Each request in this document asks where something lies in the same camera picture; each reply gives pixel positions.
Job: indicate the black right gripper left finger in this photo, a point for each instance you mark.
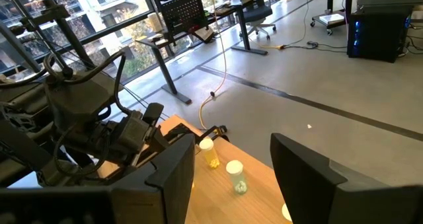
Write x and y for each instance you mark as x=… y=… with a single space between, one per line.
x=162 y=197

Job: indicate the black pegboard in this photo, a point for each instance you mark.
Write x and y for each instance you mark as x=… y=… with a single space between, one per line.
x=183 y=9

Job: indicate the black computer tower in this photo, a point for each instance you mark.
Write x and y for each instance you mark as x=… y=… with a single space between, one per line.
x=380 y=35

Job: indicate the black office chair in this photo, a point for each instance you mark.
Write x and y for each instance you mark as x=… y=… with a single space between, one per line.
x=261 y=12

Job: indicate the wooden shelf with black legs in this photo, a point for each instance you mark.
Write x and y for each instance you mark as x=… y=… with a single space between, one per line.
x=224 y=204

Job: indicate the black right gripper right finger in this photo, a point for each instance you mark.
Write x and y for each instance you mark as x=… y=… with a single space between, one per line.
x=314 y=194

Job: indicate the black stand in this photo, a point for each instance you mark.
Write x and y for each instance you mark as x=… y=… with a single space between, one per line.
x=71 y=39

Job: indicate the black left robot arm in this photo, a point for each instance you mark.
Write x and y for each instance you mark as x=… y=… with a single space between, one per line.
x=76 y=101

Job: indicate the black desk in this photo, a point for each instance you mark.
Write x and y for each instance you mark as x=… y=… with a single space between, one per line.
x=165 y=70

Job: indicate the teal medicine bottle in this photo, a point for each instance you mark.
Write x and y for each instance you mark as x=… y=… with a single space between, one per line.
x=238 y=181

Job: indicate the yellow medicine bottle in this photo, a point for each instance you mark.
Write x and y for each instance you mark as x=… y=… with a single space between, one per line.
x=211 y=158

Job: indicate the small wheeled cart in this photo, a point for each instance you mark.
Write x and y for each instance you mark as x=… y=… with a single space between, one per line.
x=330 y=19

